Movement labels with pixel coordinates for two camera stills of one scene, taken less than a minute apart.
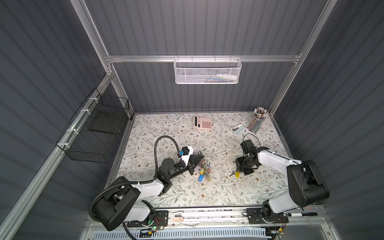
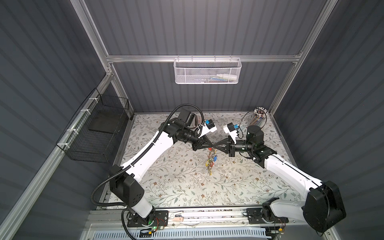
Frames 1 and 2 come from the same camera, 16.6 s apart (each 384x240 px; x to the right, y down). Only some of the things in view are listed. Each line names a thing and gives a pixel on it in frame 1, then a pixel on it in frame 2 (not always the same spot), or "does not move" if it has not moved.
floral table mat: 216,136 does not move
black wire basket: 88,136 does not move
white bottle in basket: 227,76 does not move
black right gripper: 238,165 -> 230,143
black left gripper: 191,166 -> 201,141
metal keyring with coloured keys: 205,171 -> 212,157
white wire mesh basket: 207,71 does not move
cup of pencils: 260,114 does not move
